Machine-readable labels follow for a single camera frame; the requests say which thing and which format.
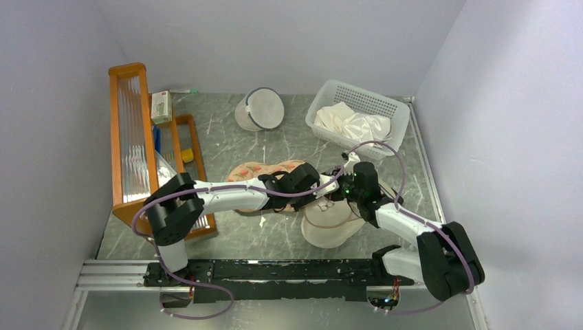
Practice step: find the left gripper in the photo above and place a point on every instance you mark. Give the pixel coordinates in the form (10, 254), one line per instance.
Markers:
(297, 205)

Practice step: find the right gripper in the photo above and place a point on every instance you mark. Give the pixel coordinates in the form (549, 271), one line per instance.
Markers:
(335, 196)

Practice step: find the floral mesh laundry bag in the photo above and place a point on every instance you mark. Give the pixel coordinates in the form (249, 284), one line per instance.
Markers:
(251, 170)

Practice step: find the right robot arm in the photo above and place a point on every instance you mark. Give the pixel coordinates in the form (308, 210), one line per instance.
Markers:
(441, 258)

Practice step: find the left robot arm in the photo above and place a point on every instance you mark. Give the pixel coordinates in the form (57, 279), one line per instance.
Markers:
(175, 208)

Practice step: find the beige round laundry bag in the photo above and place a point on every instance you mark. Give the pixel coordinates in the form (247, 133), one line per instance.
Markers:
(328, 224)

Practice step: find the white cylindrical laundry bag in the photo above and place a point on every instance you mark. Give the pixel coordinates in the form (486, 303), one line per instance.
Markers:
(262, 109)

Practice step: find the plastic bag in rack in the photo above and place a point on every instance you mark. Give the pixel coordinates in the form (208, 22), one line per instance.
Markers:
(165, 171)

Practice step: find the white cloth in basket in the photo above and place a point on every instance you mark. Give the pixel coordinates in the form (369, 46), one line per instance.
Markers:
(341, 119)

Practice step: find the white plastic basket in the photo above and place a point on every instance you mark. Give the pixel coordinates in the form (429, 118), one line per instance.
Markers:
(361, 101)

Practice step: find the yellow small block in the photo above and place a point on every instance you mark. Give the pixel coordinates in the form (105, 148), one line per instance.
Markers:
(187, 155)

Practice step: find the small white carton box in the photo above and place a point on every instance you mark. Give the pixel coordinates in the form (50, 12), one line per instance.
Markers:
(161, 107)

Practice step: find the orange wooden rack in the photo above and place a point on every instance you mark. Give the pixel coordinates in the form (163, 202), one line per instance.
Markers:
(135, 139)

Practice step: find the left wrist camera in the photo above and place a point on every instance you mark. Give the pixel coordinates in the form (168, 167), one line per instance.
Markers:
(326, 186)

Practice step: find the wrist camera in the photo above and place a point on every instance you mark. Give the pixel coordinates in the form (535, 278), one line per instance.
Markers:
(326, 186)
(350, 159)

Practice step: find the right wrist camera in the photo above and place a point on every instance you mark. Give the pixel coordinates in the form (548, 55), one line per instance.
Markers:
(350, 159)

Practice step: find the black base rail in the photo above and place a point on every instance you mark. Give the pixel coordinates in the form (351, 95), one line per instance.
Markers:
(348, 279)

